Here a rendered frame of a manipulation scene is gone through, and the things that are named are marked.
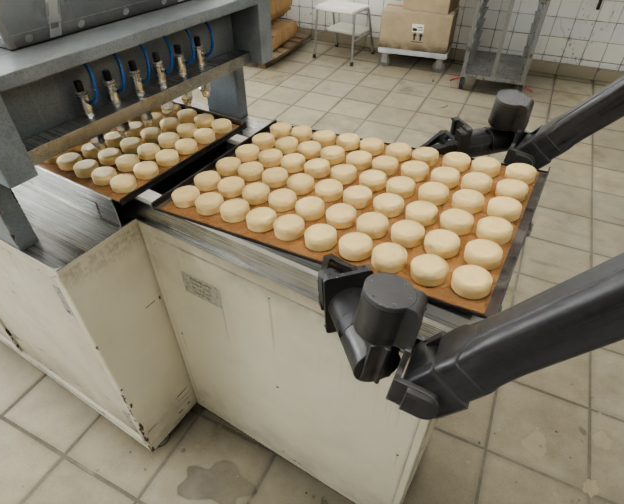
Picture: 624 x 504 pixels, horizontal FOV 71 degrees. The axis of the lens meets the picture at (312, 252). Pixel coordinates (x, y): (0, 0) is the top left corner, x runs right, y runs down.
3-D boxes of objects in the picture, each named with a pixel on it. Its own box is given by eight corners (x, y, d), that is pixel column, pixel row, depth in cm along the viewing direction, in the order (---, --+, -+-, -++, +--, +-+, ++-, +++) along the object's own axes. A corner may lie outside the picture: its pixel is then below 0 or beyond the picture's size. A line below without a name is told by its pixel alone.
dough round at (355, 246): (373, 241, 68) (373, 231, 66) (371, 262, 64) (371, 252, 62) (340, 240, 68) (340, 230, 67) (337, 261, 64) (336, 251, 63)
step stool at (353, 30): (374, 53, 433) (379, 1, 403) (352, 66, 405) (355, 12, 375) (336, 45, 451) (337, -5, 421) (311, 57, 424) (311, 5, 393)
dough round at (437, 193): (446, 191, 77) (448, 181, 76) (449, 207, 73) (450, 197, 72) (417, 190, 78) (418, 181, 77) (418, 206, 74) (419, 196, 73)
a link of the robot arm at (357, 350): (352, 392, 50) (397, 386, 52) (364, 353, 46) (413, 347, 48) (334, 346, 56) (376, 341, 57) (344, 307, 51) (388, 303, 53)
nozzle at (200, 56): (198, 97, 107) (184, 15, 95) (206, 93, 109) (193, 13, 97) (216, 102, 105) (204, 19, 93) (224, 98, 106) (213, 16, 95)
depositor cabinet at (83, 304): (-57, 304, 187) (-213, 116, 131) (86, 217, 233) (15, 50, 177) (159, 465, 137) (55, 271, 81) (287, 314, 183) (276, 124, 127)
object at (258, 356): (198, 415, 149) (123, 196, 90) (258, 344, 171) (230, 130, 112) (388, 539, 122) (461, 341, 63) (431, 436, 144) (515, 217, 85)
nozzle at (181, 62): (180, 106, 103) (162, 22, 91) (188, 101, 105) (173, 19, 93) (199, 111, 101) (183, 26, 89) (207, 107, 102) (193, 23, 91)
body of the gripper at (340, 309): (322, 324, 62) (338, 366, 57) (320, 270, 56) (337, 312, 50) (366, 314, 63) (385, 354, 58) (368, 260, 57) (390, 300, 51)
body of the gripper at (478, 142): (448, 116, 89) (481, 111, 91) (441, 161, 96) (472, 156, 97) (464, 129, 85) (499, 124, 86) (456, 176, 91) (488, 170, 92)
